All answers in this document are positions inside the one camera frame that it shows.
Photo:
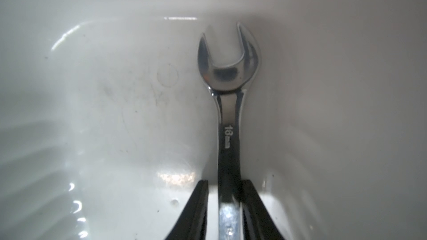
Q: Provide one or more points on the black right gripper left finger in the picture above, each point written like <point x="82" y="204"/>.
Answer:
<point x="192" y="222"/>

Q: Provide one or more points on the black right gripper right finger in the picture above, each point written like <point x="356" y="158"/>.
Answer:
<point x="258" y="224"/>

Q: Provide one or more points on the white plastic storage box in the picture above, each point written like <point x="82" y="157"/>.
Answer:
<point x="107" y="126"/>

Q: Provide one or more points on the large silver open-end wrench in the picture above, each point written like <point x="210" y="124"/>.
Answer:
<point x="228" y="86"/>

